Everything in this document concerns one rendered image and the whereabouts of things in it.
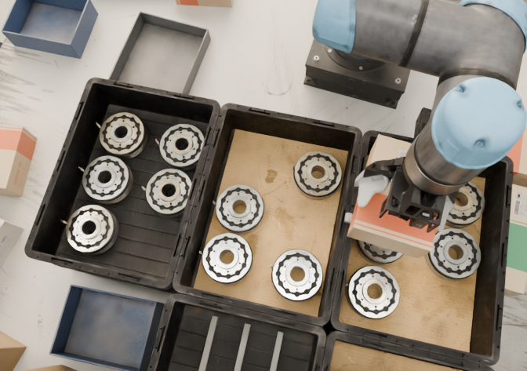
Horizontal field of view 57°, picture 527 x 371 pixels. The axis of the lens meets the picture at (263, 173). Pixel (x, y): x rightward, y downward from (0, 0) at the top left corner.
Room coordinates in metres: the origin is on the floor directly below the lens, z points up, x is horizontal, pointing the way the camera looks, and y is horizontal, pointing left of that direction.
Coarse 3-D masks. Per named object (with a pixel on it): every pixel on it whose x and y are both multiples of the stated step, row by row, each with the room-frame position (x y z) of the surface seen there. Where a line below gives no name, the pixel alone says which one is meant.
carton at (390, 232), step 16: (384, 144) 0.26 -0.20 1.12; (400, 144) 0.26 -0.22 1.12; (368, 160) 0.26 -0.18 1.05; (384, 192) 0.19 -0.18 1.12; (368, 208) 0.16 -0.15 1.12; (384, 208) 0.16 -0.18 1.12; (352, 224) 0.15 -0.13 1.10; (368, 224) 0.14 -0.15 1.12; (384, 224) 0.14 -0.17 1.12; (400, 224) 0.13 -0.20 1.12; (432, 224) 0.13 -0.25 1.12; (368, 240) 0.12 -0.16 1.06; (384, 240) 0.12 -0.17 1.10; (400, 240) 0.11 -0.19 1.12; (416, 240) 0.11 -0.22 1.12; (432, 240) 0.10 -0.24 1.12; (416, 256) 0.09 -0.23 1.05
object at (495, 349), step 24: (360, 168) 0.29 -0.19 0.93; (504, 192) 0.21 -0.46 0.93; (504, 216) 0.16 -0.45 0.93; (504, 240) 0.12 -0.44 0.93; (504, 264) 0.07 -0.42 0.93; (336, 288) 0.06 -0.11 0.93; (504, 288) 0.03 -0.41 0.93; (336, 312) 0.02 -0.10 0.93; (384, 336) -0.03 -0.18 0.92; (480, 360) -0.08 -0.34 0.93
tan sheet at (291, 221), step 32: (256, 160) 0.37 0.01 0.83; (288, 160) 0.36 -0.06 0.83; (288, 192) 0.29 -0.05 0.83; (288, 224) 0.21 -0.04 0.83; (320, 224) 0.21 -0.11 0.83; (224, 256) 0.16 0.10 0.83; (256, 256) 0.15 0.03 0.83; (320, 256) 0.14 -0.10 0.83; (224, 288) 0.10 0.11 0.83; (256, 288) 0.09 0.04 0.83; (320, 288) 0.08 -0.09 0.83
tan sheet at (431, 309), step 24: (360, 264) 0.11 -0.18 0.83; (408, 264) 0.10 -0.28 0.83; (408, 288) 0.06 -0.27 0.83; (432, 288) 0.05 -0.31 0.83; (456, 288) 0.05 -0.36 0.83; (408, 312) 0.01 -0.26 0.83; (432, 312) 0.00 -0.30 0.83; (456, 312) 0.00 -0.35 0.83; (408, 336) -0.04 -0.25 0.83; (432, 336) -0.04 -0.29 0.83; (456, 336) -0.05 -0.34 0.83
